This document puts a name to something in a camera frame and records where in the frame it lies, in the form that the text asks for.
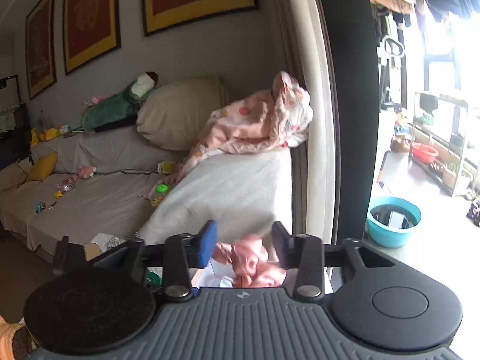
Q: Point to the metal balcony shelf rack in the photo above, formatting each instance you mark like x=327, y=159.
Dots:
x=440, y=121

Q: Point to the middle framed red picture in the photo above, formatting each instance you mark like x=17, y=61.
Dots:
x=91, y=29

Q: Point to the green lid glass jar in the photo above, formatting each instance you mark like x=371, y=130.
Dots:
x=154, y=277

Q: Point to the teal water basin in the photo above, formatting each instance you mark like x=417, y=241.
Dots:
x=391, y=221

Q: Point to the red plastic basin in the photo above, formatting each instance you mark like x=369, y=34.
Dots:
x=426, y=154

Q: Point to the beige curtain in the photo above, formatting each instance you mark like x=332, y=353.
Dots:
x=302, y=46

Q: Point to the pink floral blanket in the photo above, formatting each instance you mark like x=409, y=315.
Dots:
x=266, y=120

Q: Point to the green plush toy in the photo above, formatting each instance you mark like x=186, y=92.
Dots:
x=118, y=110

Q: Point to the small yellow box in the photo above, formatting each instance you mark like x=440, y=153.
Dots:
x=166, y=168

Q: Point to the grey covered sofa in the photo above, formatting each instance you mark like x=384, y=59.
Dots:
x=105, y=183

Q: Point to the small pair of shoes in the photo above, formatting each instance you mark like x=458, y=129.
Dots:
x=474, y=212

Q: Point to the pink fabric piece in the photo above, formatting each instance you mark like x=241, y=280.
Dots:
x=249, y=260

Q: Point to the pink small plush toy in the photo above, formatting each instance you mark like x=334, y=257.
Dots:
x=87, y=172

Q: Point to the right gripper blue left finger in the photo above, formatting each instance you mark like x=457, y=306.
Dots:
x=202, y=245

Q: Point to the left framed red picture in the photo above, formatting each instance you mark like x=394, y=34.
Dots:
x=39, y=48

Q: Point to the pink cardboard box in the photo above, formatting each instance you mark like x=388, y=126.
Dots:
x=219, y=275

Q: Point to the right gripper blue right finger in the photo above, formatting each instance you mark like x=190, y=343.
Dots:
x=284, y=245

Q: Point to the green lid snack jar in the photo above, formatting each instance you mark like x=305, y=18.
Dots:
x=158, y=194

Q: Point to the yellow cushion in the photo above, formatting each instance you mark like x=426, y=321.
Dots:
x=43, y=168

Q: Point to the beige pillow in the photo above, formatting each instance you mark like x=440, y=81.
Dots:
x=174, y=114

